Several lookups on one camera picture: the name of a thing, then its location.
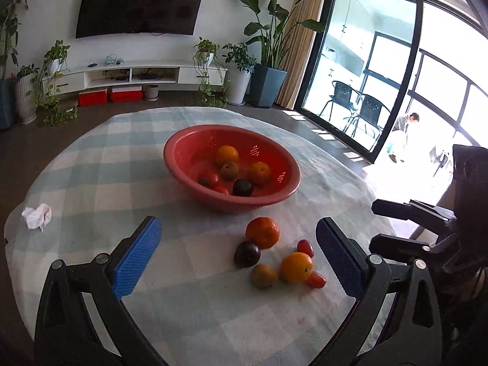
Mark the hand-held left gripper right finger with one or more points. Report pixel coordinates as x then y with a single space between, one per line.
339 259

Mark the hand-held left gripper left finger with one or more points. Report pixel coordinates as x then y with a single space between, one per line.
135 259

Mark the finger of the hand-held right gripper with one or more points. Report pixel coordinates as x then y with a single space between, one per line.
396 209
396 246

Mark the small red grape tomato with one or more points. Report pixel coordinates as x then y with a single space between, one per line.
305 247
315 280

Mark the orange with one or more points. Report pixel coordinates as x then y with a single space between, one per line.
259 172
226 155
296 267

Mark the brownish round fruit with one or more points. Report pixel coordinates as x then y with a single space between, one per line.
264 275

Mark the deep orange tangerine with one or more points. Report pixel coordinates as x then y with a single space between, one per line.
262 232

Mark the dark purple plum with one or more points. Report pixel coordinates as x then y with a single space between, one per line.
243 187
247 253

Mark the red plastic colander bowl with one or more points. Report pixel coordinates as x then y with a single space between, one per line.
186 156

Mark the brown spotted round fruit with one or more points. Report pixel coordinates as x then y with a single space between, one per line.
229 170

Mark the black chair back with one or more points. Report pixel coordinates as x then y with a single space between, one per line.
471 175

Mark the green white checkered tablecloth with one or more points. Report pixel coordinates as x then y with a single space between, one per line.
114 167

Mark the crumpled white tissue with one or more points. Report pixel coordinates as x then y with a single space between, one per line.
37 216

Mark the red storage box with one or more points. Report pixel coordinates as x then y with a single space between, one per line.
92 98
126 94

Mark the grey round pot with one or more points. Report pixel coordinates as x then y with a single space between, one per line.
151 92

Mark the large-leaf plant blue pot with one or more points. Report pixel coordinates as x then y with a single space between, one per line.
268 85

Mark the black shelf device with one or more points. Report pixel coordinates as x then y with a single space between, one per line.
150 76

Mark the beige curtain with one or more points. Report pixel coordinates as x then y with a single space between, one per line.
301 45

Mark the white television cabinet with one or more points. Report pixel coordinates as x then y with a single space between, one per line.
190 76

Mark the plant in white ribbed pot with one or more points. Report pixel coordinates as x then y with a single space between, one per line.
24 101

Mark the white balcony cabinets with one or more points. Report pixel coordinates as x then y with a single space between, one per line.
354 19

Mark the tall tree plant blue pot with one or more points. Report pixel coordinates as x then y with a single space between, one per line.
5 106

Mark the bushy plant tall white pot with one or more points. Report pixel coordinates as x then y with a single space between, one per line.
238 85

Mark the trailing pothos plant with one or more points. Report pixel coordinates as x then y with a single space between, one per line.
55 51
206 47

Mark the black sliding door frame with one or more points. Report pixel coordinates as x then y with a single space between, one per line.
400 80

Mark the black wall television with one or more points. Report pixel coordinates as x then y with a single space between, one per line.
141 5

